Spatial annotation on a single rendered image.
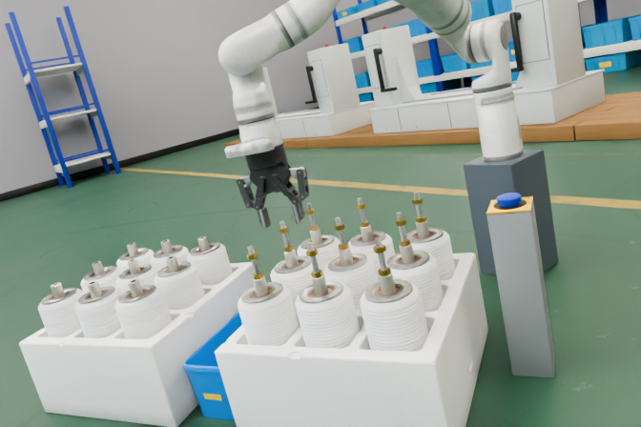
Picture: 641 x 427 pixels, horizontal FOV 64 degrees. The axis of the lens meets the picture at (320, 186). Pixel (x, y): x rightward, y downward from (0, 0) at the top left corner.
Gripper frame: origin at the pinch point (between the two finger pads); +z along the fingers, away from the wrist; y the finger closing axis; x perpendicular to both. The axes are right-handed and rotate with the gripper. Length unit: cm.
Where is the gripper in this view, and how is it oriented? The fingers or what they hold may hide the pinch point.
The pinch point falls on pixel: (281, 217)
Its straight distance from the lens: 99.2
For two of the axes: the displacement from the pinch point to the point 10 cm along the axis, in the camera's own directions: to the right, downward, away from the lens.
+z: 2.2, 9.5, 2.2
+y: -9.3, 1.5, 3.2
